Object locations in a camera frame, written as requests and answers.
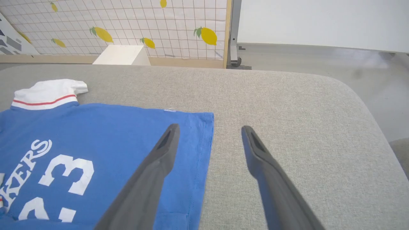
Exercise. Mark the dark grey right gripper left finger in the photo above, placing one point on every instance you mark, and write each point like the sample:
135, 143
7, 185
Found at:
143, 188

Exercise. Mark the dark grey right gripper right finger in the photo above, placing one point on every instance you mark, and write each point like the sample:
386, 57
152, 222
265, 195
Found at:
281, 198

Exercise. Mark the blue jersey with white collar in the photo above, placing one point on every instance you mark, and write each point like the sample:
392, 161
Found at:
111, 134

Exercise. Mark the light grey fabric sofa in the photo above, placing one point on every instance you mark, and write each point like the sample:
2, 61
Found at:
303, 127

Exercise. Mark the white box stool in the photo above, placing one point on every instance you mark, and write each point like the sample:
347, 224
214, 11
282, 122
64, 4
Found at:
118, 55

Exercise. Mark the lemon print grid screen panel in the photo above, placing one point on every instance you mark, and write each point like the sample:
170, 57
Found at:
127, 22

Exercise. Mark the white panel with grey shapes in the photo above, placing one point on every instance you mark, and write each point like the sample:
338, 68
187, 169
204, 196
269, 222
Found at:
11, 43

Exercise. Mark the grey metal screen stand post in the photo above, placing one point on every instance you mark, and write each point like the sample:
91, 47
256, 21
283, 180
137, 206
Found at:
235, 32

